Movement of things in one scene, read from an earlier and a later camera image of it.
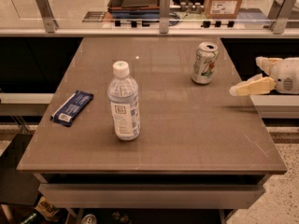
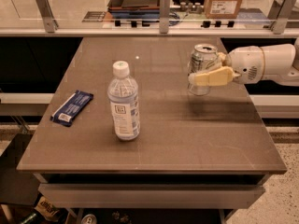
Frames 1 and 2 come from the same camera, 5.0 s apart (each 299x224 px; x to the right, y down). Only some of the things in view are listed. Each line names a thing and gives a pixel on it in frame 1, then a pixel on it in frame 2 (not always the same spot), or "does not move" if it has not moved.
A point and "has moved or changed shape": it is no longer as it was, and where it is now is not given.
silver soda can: x=205 y=63 has moved or changed shape
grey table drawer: x=152 y=195 does not move
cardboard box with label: x=223 y=1 does not move
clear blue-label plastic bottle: x=123 y=103 does not move
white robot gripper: x=286 y=75 to x=246 y=63
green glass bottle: x=34 y=218 does not move
